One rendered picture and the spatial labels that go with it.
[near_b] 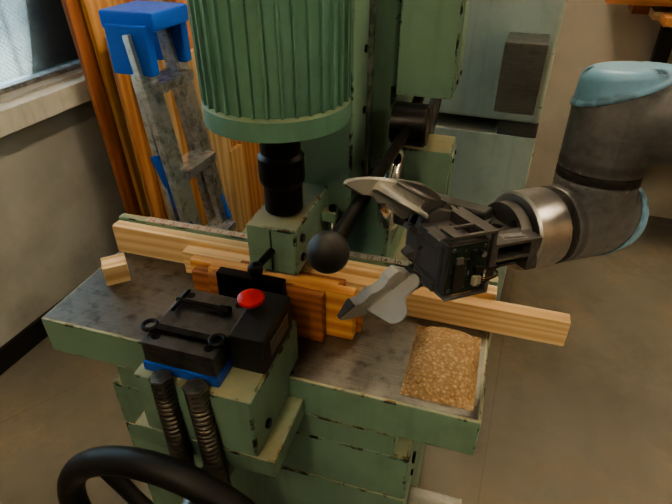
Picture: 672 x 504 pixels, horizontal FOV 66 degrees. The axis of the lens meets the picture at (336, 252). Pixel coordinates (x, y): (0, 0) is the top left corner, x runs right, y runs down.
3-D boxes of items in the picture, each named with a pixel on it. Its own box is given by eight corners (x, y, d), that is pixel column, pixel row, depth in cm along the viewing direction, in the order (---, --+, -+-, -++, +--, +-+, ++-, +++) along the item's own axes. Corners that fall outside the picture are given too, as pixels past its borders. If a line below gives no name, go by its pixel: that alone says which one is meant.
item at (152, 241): (118, 251, 86) (111, 225, 84) (125, 245, 88) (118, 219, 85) (490, 322, 72) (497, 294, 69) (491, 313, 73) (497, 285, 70)
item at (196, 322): (144, 369, 57) (133, 331, 53) (196, 306, 65) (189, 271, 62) (255, 397, 53) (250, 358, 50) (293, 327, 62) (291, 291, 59)
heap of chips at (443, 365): (399, 394, 61) (401, 377, 60) (417, 325, 71) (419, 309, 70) (473, 411, 59) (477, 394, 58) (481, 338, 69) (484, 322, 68)
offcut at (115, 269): (107, 286, 78) (101, 269, 77) (105, 274, 81) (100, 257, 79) (131, 280, 80) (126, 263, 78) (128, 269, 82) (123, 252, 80)
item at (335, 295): (214, 310, 74) (207, 267, 70) (220, 303, 75) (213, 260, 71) (352, 340, 69) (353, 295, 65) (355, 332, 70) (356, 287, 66)
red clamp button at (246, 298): (232, 307, 57) (231, 300, 56) (244, 291, 59) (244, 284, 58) (258, 312, 56) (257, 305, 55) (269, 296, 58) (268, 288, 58)
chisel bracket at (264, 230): (250, 276, 72) (244, 224, 67) (287, 226, 83) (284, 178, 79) (300, 286, 70) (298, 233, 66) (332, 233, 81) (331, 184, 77)
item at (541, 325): (186, 272, 81) (181, 251, 79) (192, 265, 83) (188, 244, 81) (563, 346, 68) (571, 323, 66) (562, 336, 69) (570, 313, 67)
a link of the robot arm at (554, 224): (521, 176, 61) (506, 249, 65) (488, 180, 59) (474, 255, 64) (581, 203, 54) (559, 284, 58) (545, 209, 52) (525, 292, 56)
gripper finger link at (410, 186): (407, 170, 50) (461, 210, 55) (399, 165, 51) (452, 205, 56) (379, 210, 51) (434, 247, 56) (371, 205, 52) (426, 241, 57)
